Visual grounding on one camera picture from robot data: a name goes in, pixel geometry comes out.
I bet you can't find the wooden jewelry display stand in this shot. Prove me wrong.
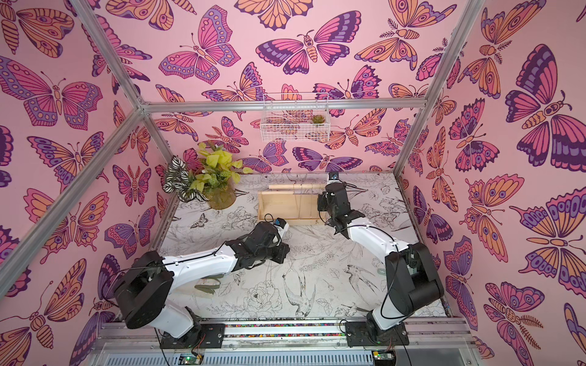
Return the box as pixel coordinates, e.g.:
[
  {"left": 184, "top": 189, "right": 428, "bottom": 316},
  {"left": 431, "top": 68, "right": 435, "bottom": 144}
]
[{"left": 258, "top": 183, "right": 330, "bottom": 226}]

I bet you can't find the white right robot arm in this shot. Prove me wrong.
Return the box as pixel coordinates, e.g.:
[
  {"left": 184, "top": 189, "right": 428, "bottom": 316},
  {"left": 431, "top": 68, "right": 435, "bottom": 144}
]
[{"left": 317, "top": 173, "right": 445, "bottom": 343}]

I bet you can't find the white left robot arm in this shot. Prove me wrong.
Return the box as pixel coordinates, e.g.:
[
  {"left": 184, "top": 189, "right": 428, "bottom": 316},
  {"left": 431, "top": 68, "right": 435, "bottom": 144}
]
[{"left": 112, "top": 218, "right": 290, "bottom": 346}]

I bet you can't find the small succulent in basket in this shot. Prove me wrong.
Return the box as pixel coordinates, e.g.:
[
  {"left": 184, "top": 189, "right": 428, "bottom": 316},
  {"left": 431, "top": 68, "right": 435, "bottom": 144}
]
[{"left": 311, "top": 114, "right": 326, "bottom": 124}]

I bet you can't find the green potted plant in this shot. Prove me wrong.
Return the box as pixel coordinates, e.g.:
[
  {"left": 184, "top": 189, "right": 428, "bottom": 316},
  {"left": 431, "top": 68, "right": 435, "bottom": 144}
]
[{"left": 162, "top": 143, "right": 253, "bottom": 210}]

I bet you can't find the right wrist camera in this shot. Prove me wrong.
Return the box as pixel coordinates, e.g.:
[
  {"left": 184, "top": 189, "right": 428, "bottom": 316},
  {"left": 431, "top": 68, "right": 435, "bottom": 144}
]
[{"left": 327, "top": 172, "right": 340, "bottom": 184}]

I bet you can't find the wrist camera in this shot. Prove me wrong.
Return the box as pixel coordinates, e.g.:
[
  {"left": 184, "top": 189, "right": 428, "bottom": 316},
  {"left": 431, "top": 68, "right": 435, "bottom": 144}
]
[
  {"left": 327, "top": 172, "right": 340, "bottom": 184},
  {"left": 273, "top": 217, "right": 289, "bottom": 239}
]

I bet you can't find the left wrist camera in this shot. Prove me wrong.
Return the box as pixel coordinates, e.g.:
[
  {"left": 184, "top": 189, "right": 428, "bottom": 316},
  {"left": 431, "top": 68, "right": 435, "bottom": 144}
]
[{"left": 273, "top": 217, "right": 289, "bottom": 239}]

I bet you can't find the white wire wall basket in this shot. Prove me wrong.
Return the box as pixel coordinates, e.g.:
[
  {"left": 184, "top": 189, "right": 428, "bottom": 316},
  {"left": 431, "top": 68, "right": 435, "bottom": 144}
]
[{"left": 258, "top": 91, "right": 331, "bottom": 143}]

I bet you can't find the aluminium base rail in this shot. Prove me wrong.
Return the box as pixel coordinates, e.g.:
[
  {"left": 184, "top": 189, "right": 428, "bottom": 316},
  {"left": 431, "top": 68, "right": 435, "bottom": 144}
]
[{"left": 84, "top": 317, "right": 483, "bottom": 365}]

